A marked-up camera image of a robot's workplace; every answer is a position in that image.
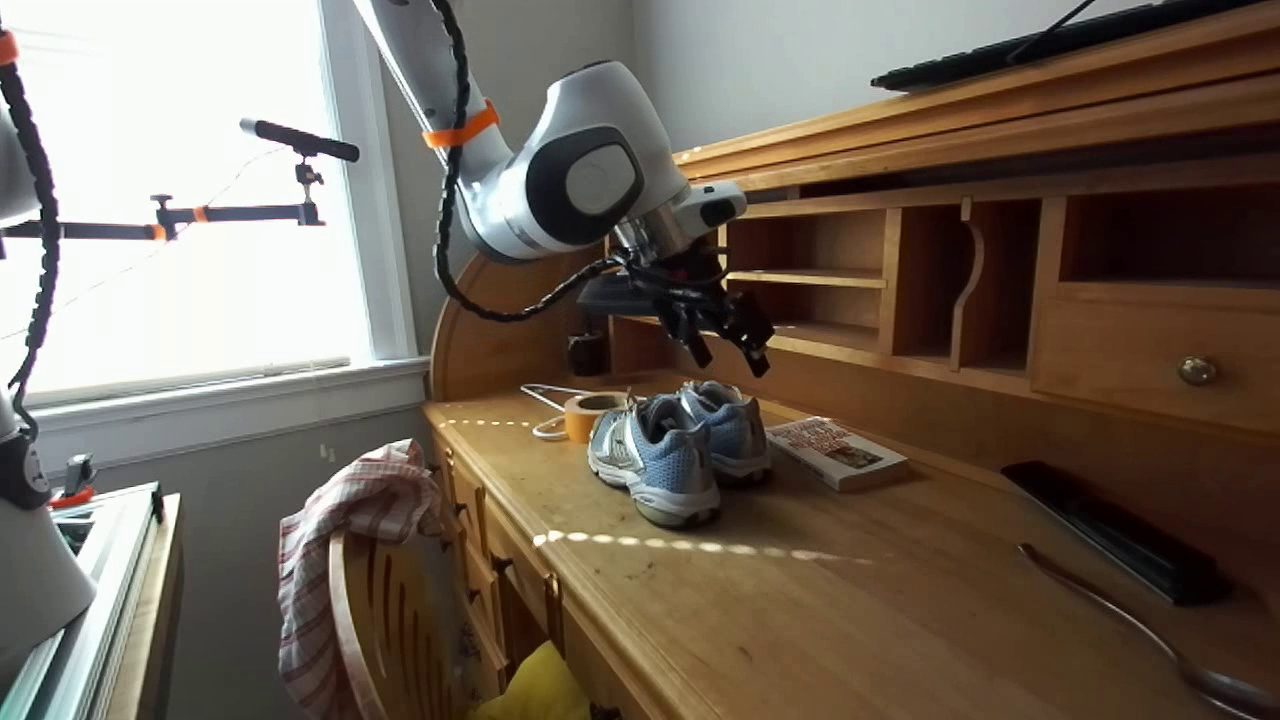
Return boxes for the white cart table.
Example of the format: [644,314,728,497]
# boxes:
[0,476,188,720]

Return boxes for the black keyboard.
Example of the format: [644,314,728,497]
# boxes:
[870,0,1265,94]

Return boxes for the wooden chair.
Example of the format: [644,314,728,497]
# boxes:
[322,524,503,720]

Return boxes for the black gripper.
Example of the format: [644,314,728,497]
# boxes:
[647,241,781,379]

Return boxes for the blue white running shoe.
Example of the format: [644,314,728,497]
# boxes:
[671,377,774,487]
[584,390,722,530]

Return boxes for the black cup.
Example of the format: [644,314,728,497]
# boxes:
[563,322,611,379]

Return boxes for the wooden roll-top desk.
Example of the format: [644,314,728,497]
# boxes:
[419,0,1280,720]

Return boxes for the tan tape roll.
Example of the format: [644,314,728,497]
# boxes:
[561,386,630,447]

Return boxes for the wooden drawer with metal knob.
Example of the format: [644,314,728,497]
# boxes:
[1031,291,1280,436]

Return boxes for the white framed window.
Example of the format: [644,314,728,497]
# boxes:
[0,0,430,405]

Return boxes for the white wire clothes hanger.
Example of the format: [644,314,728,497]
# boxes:
[516,379,630,445]

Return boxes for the yellow cloth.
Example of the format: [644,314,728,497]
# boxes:
[465,635,591,720]

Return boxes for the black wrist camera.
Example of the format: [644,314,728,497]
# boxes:
[576,271,671,319]

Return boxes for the black bar camera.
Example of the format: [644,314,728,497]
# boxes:
[236,117,364,166]

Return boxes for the pink striped cloth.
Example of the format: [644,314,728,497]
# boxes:
[273,436,452,720]

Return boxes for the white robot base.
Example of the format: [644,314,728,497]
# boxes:
[0,390,98,676]

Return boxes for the white book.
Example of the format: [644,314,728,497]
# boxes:
[769,411,916,497]

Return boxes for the orange cable strap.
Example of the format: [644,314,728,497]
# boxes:
[419,99,503,151]

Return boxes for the metal spoon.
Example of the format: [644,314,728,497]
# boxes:
[1019,541,1280,720]

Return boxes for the black corrugated cable conduit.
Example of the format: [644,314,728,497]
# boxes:
[0,54,63,405]

